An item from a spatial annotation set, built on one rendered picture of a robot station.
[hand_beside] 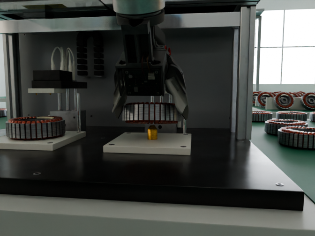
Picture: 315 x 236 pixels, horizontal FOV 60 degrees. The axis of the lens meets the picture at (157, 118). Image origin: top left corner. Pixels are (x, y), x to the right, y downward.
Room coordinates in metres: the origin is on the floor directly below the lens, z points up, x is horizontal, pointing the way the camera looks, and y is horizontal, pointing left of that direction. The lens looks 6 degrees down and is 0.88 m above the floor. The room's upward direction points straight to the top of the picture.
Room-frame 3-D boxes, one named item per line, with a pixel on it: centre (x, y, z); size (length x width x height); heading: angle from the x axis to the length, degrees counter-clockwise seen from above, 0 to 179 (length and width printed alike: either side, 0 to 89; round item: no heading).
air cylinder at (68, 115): (0.70, 0.23, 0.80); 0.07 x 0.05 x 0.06; 82
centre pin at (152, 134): (0.53, 0.01, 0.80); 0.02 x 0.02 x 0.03
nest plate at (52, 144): (0.56, 0.25, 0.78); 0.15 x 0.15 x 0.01; 82
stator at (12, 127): (0.56, 0.25, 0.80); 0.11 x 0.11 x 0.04
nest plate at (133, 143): (0.53, 0.01, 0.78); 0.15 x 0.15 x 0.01; 82
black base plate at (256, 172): (0.56, 0.13, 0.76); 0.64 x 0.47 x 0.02; 82
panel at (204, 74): (0.79, 0.10, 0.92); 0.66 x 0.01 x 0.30; 82
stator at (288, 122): (0.78, -0.37, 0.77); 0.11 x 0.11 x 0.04
